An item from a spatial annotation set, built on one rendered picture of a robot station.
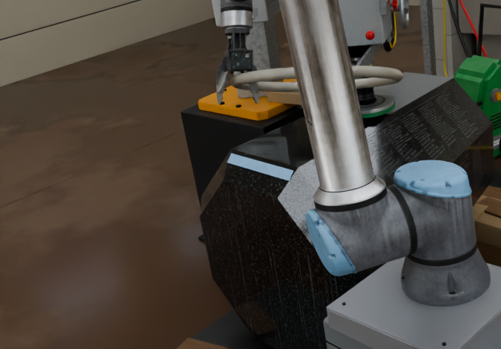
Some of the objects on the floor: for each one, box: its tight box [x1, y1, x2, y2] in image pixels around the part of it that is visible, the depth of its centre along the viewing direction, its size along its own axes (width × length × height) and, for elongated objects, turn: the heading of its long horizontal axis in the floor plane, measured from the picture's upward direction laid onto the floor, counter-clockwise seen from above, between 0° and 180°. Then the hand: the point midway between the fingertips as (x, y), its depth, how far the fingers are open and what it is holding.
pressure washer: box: [454, 4, 501, 157], centre depth 418 cm, size 35×35×87 cm
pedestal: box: [180, 104, 304, 242], centre depth 373 cm, size 66×66×74 cm
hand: (238, 101), depth 203 cm, fingers open, 10 cm apart
